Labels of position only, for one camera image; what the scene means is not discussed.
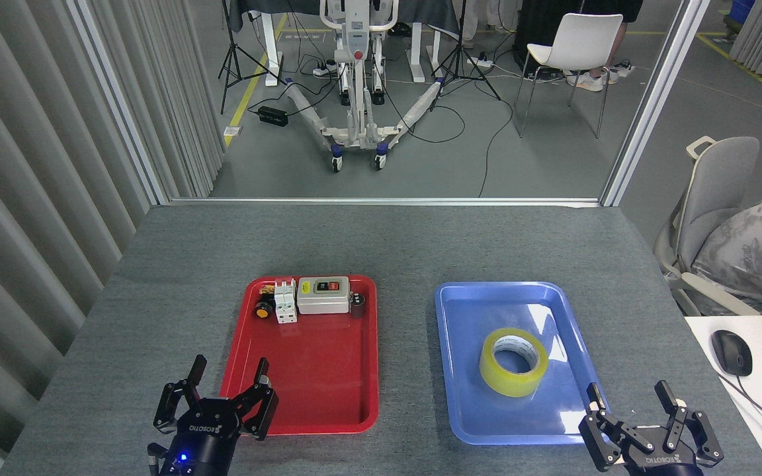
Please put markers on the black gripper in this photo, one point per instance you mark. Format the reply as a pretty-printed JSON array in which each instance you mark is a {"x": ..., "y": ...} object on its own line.
[
  {"x": 206, "y": 436},
  {"x": 659, "y": 461}
]

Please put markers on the yellow tape roll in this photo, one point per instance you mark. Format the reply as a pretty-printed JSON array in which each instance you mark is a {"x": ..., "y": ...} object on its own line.
[{"x": 490, "y": 370}]

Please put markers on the black yellow push button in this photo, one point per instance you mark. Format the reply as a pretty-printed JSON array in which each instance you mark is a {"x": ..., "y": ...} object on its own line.
[{"x": 263, "y": 311}]

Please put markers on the red plastic tray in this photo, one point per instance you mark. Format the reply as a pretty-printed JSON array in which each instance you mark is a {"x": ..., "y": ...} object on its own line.
[{"x": 301, "y": 370}]

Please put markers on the white circuit breaker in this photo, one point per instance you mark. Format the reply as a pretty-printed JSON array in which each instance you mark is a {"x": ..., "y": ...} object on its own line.
[{"x": 285, "y": 304}]

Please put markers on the small yellow labelled part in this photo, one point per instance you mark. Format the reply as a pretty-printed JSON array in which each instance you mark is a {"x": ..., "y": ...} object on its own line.
[{"x": 266, "y": 289}]

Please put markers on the black computer mouse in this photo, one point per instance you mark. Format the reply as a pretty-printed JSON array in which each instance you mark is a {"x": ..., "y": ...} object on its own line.
[{"x": 731, "y": 354}]

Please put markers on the blue plastic tray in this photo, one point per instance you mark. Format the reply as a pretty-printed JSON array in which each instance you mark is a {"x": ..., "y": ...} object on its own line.
[{"x": 473, "y": 410}]

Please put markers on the seated person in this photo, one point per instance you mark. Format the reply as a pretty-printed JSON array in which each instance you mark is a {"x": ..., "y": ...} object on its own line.
[{"x": 758, "y": 244}]

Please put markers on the grey office chair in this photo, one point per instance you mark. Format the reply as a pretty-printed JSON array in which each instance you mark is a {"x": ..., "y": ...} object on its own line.
[{"x": 718, "y": 185}]

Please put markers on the white floor plate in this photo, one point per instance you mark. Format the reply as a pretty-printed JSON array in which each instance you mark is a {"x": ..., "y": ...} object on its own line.
[{"x": 233, "y": 131}]

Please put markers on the black power adapter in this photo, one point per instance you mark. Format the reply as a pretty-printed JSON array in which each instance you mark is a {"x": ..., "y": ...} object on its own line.
[{"x": 272, "y": 116}]

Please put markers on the white power strip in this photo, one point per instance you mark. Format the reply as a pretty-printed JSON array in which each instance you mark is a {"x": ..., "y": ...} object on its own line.
[{"x": 325, "y": 69}]

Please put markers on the person in white shoes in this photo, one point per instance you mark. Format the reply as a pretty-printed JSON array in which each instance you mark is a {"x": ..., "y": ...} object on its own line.
[{"x": 586, "y": 80}]

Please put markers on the white wheeled stand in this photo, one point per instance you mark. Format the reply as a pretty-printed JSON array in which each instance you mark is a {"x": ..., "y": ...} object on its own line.
[{"x": 356, "y": 79}]

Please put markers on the black tripod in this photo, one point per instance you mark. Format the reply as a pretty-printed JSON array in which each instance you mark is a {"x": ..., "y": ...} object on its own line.
[
  {"x": 458, "y": 39},
  {"x": 230, "y": 46}
]

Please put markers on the white plastic chair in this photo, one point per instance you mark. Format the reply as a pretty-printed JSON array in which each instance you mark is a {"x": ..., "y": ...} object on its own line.
[{"x": 579, "y": 39}]

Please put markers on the blue bin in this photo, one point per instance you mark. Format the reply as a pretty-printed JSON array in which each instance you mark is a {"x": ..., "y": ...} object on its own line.
[{"x": 741, "y": 13}]

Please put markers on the person in black-white shoes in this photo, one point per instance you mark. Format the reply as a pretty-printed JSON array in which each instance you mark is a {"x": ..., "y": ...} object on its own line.
[{"x": 470, "y": 20}]

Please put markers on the grey push button switch box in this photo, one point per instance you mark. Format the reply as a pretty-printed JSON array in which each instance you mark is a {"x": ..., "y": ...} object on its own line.
[{"x": 321, "y": 303}]

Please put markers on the dark round knob switch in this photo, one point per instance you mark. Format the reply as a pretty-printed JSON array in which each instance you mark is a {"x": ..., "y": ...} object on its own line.
[{"x": 357, "y": 305}]

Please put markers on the silver frame rail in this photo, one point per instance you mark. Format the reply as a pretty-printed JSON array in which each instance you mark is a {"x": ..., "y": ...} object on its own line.
[{"x": 381, "y": 201}]

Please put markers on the silver frame post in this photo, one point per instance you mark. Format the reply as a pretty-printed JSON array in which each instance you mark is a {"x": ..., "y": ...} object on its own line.
[
  {"x": 655, "y": 99},
  {"x": 120, "y": 106}
]

